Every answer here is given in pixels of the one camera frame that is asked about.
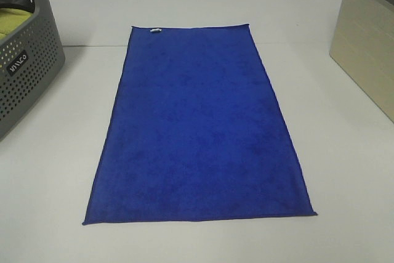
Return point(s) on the blue towel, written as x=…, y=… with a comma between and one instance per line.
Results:
x=196, y=134

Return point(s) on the grey perforated laundry basket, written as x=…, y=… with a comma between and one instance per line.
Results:
x=31, y=57

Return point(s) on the beige plastic basket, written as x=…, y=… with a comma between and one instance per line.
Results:
x=363, y=38

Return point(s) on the yellow-green towel in basket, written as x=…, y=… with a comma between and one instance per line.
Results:
x=11, y=19

